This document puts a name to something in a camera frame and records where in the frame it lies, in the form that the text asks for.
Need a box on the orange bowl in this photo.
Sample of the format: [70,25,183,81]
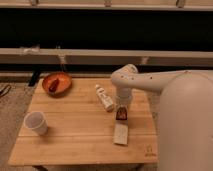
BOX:
[42,72,72,97]

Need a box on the white tube bottle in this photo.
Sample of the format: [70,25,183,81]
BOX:
[95,84,114,112]

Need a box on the long wooden bench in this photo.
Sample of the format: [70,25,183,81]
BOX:
[0,48,213,67]

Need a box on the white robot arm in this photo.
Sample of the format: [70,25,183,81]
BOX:
[111,64,213,171]

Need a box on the red object in bowl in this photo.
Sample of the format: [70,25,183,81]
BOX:
[49,78,59,93]

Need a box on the wooden table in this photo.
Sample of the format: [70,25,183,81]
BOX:
[9,78,157,166]

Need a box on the white sponge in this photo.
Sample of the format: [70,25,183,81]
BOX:
[113,121,128,145]

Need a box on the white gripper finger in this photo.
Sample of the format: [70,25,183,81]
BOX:
[126,106,129,119]
[115,104,120,114]

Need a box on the white paper cup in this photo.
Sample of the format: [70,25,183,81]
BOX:
[24,111,48,135]

